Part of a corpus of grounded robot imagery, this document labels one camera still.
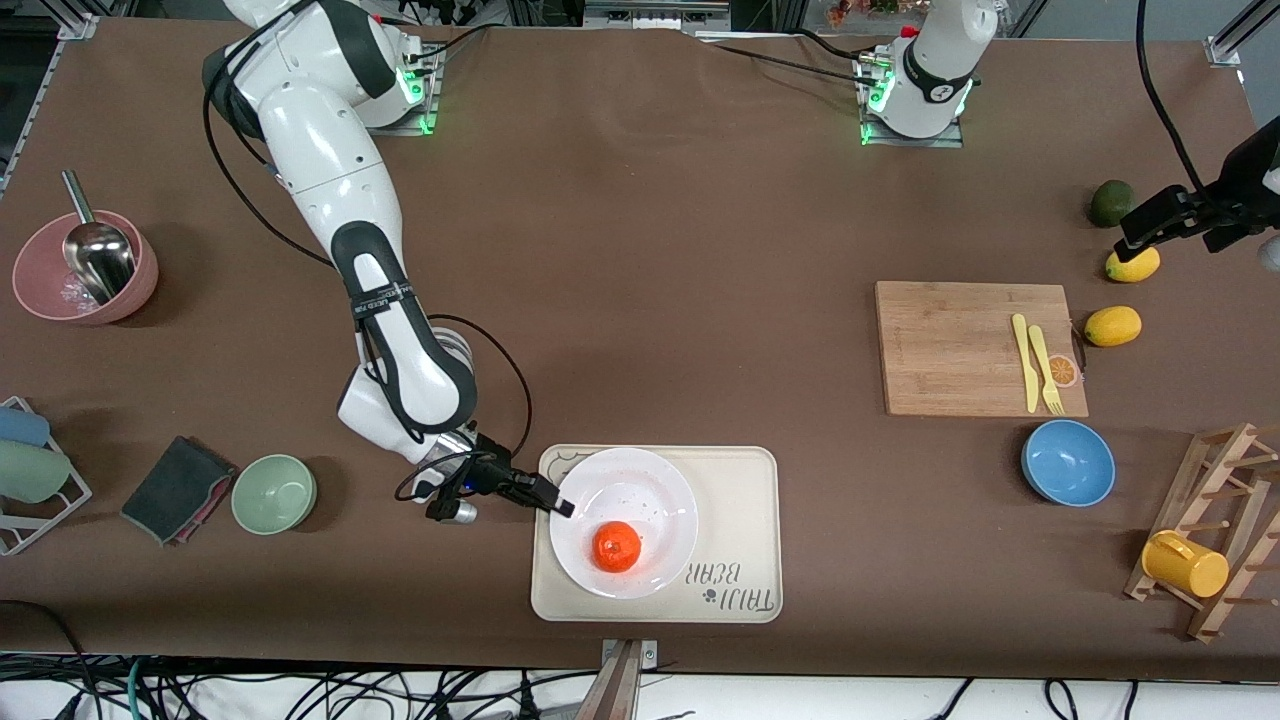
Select pale green cup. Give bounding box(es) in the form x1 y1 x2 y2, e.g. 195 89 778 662
0 440 73 505

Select pink bowl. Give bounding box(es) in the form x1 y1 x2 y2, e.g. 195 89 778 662
12 210 160 326

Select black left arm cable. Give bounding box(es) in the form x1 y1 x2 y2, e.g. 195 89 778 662
1136 0 1201 191

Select wooden peg dish rack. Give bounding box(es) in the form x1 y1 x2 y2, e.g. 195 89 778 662
1124 422 1280 643

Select metal scoop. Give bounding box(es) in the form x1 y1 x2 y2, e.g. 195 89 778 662
60 169 138 305

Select aluminium frame profile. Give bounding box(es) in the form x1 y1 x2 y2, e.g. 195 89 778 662
55 0 101 41
1205 0 1280 69

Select yellow plastic mug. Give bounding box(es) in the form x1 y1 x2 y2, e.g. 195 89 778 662
1141 530 1231 599

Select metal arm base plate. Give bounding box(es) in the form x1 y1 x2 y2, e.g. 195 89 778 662
858 55 966 149
370 40 441 137

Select whole orange fruit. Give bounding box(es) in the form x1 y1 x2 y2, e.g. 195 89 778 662
592 520 643 573

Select yellow lemon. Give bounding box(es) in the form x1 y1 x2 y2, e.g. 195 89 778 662
1084 305 1143 349
1104 245 1162 284

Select grey metal box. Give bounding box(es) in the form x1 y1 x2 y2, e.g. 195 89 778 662
585 0 731 31

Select blue bowl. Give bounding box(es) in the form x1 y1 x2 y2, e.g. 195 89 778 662
1021 419 1117 508

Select yellow plastic fork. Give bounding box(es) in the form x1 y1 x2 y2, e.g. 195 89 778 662
1028 324 1066 417

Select metal table bracket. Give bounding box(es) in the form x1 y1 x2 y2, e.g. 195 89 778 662
598 638 661 720

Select bamboo cutting board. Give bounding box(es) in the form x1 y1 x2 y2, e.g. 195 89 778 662
875 281 1090 418

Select pale green bowl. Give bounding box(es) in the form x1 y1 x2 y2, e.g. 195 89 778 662
231 454 318 536

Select tangled black floor cables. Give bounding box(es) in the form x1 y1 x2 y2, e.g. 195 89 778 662
0 600 1280 720

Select cream bear print tray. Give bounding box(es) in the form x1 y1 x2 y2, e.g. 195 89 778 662
530 445 784 624

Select black cable on table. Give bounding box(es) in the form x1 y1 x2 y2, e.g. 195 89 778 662
695 28 901 91

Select dark folded cloth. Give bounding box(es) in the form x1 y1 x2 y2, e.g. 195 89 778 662
120 435 239 547

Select pale blue cup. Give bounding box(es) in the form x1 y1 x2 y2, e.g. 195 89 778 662
0 405 51 449

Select white round plate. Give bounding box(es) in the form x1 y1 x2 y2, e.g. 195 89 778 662
549 447 700 600

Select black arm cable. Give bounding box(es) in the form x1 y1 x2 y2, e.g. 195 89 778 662
200 20 534 503
1136 0 1201 191

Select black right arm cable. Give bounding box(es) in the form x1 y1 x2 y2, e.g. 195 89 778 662
200 20 534 503

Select yellow plastic knife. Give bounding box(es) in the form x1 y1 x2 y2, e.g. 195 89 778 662
1011 313 1042 414

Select white wire cup rack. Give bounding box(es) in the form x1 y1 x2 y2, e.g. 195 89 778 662
0 396 93 557

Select dark green avocado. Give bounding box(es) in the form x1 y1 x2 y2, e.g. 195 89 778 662
1089 179 1137 229

